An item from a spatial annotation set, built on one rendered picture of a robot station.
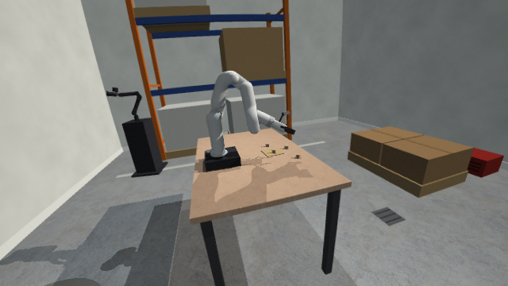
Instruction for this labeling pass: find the tan flat mat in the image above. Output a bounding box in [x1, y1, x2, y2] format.
[261, 148, 284, 157]

